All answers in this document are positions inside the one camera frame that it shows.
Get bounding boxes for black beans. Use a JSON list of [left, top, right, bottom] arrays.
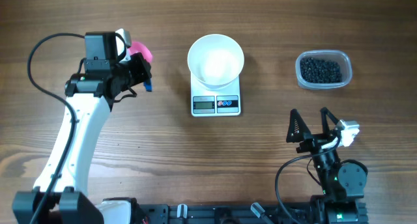
[[300, 57, 342, 83]]

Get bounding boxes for pink scoop with blue handle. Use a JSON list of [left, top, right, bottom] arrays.
[[128, 40, 154, 92]]

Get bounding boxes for clear plastic container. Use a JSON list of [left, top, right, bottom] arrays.
[[295, 49, 352, 90]]

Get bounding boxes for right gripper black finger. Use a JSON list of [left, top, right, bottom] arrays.
[[320, 107, 339, 133], [286, 109, 310, 143]]

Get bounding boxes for arm white wrist camera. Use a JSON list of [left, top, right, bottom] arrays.
[[115, 28, 132, 62], [321, 120, 360, 149]]

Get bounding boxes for left arm white wrist camera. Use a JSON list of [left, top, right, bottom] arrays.
[[115, 28, 132, 62]]

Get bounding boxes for right arm white wrist camera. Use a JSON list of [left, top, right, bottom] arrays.
[[321, 120, 360, 149]]

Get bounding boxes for white digital kitchen scale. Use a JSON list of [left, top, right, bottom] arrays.
[[190, 75, 241, 117]]

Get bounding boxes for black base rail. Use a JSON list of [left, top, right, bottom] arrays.
[[130, 201, 369, 224]]

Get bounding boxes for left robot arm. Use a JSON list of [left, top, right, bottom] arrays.
[[12, 29, 152, 223]]

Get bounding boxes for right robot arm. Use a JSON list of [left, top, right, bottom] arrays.
[[286, 107, 368, 223]]

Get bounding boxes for white bowl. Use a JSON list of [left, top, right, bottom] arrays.
[[187, 34, 245, 89]]

